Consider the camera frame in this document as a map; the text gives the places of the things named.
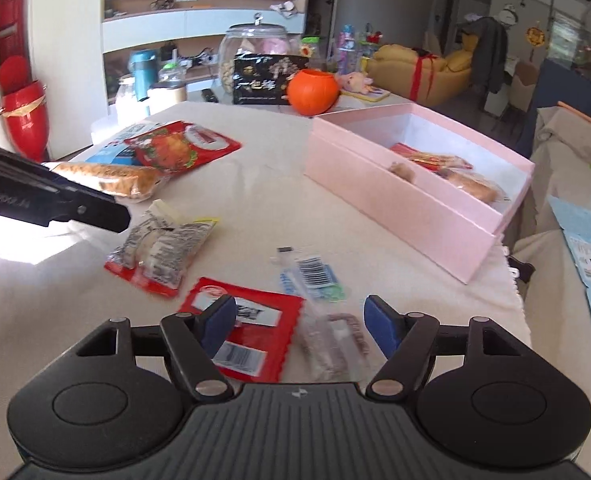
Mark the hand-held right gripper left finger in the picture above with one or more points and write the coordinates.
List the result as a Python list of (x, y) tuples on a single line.
[(218, 325)]

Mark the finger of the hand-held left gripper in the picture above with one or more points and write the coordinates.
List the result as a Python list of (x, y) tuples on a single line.
[(90, 212)]

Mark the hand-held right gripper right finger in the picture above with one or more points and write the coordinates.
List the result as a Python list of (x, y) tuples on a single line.
[(380, 327)]

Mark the ghost print bread packet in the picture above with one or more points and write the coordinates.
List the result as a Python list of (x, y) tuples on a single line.
[(110, 180)]

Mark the red packet white label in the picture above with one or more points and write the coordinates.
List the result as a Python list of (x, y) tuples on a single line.
[(270, 320)]

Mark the clear packet brown snack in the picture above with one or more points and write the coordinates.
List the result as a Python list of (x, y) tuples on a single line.
[(330, 345)]

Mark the blue white snack bag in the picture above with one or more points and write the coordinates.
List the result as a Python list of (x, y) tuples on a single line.
[(115, 147)]

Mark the red cracker packet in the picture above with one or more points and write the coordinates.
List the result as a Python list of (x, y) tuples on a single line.
[(160, 250)]

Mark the clear packet green blue print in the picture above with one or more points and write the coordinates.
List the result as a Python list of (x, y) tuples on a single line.
[(315, 272)]

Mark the red roast duck packet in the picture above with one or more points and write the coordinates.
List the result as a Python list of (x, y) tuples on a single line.
[(175, 150)]

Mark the pink cardboard box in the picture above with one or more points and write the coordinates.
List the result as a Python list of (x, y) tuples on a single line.
[(375, 200)]

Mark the bread packet red label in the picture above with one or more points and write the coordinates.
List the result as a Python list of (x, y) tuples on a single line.
[(475, 185)]

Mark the orange red snack packet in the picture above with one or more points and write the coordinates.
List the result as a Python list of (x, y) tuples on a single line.
[(430, 157)]

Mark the red gourd vase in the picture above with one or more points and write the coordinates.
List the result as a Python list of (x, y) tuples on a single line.
[(23, 115)]

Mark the clear plastic jar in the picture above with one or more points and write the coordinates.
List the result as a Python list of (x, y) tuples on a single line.
[(128, 100)]

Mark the cream tablecloth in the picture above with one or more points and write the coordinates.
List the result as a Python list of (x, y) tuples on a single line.
[(255, 200)]

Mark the white beige cup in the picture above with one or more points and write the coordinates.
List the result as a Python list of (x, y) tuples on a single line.
[(168, 97)]

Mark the teal thermos bottle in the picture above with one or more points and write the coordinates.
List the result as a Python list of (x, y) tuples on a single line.
[(143, 72)]

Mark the clear container green lid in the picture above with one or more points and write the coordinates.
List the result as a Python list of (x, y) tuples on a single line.
[(171, 72)]

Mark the black remote control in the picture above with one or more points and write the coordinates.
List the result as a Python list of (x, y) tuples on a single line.
[(209, 96)]

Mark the white power strip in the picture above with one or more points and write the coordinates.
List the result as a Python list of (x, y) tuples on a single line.
[(195, 57)]

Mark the white tv cabinet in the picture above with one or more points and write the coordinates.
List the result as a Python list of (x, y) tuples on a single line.
[(175, 25)]

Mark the black printed gift box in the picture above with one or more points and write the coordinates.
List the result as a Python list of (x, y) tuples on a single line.
[(265, 80)]

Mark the glass jar with lid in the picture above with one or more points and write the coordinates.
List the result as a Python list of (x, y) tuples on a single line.
[(245, 40)]

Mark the colourful book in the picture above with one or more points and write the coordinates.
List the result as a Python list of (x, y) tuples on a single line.
[(375, 94)]

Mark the grey sofa cover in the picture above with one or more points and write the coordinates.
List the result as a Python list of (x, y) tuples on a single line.
[(565, 170)]

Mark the orange pumpkin container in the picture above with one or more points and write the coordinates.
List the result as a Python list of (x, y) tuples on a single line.
[(313, 92)]

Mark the pink plush toy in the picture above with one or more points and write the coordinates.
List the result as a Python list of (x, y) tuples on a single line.
[(355, 80)]

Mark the white bin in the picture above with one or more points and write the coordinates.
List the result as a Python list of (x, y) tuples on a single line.
[(495, 105)]

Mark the yellow sofa red ribbon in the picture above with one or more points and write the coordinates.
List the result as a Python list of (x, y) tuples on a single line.
[(425, 70)]

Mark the sunflower toy green box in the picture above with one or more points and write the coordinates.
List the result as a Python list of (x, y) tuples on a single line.
[(309, 47)]

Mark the small white figure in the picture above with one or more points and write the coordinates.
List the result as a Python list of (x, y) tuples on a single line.
[(283, 7)]

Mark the colourful drink bottle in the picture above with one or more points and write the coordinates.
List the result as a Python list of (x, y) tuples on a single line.
[(346, 47)]

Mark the dark hanging jacket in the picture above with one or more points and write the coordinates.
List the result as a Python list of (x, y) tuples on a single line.
[(490, 55)]

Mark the navy sofa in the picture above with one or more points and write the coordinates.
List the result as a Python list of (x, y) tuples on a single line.
[(565, 90)]

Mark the yellow hanging ornament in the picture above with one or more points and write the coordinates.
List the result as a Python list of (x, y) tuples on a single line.
[(534, 37)]

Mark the white panda toy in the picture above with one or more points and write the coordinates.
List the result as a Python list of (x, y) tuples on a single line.
[(508, 14)]

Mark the red wall hanging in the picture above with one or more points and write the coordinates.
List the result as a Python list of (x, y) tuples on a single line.
[(13, 5)]

